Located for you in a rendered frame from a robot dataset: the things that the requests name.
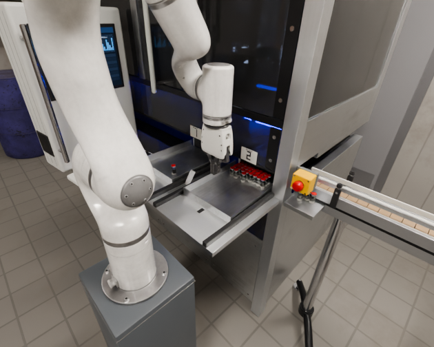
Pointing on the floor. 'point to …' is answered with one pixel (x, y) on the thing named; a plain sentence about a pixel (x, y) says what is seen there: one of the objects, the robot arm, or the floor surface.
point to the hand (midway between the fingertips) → (215, 167)
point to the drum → (10, 116)
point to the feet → (305, 314)
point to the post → (292, 135)
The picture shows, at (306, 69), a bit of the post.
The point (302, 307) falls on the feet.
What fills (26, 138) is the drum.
